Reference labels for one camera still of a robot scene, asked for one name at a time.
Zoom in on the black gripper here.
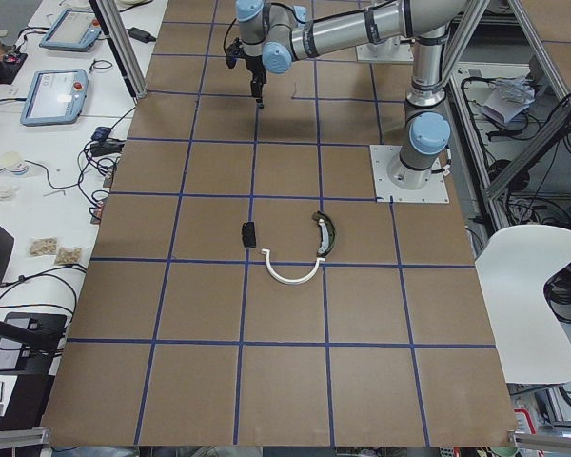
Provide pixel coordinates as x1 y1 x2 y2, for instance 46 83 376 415
246 55 266 108

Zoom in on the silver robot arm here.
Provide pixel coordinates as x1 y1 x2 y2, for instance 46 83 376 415
224 0 465 190

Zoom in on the black power adapter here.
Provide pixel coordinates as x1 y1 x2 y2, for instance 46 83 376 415
127 27 156 43

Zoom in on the black rectangular plastic part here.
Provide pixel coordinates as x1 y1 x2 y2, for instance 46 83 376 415
241 221 256 248

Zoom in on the olive brake shoe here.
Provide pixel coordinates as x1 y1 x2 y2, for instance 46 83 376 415
312 210 336 257

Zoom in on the blue teach pendant far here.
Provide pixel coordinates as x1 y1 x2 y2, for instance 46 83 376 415
39 10 102 52

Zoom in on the blue teach pendant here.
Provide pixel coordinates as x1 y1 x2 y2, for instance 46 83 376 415
20 69 89 127
39 10 102 52

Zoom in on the blue teach pendant near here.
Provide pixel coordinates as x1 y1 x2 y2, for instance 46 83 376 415
20 69 89 127

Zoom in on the white chair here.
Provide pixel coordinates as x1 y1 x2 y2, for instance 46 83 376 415
475 225 571 385

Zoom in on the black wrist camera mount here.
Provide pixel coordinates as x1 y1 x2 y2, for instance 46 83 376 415
225 38 244 70

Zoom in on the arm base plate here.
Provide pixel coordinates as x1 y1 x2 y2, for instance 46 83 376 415
369 145 450 205
356 36 414 65

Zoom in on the aluminium frame post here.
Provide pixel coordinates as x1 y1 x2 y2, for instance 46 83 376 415
89 0 148 100

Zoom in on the white curved plastic bracket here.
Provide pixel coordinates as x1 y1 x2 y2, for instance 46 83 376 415
260 248 325 287

